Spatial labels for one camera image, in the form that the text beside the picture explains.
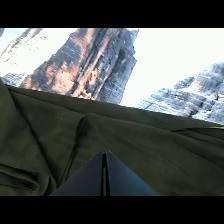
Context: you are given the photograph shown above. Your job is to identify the dark green pants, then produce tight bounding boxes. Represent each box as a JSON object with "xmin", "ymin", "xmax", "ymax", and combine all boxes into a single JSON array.
[{"xmin": 0, "ymin": 78, "xmax": 224, "ymax": 197}]

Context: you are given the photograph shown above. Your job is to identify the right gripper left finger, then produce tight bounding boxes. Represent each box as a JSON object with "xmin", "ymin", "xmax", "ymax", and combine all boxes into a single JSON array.
[{"xmin": 49, "ymin": 151, "xmax": 107, "ymax": 197}]

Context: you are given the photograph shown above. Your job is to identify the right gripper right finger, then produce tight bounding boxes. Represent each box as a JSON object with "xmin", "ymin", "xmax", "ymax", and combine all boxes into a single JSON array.
[{"xmin": 106, "ymin": 150, "xmax": 160, "ymax": 197}]

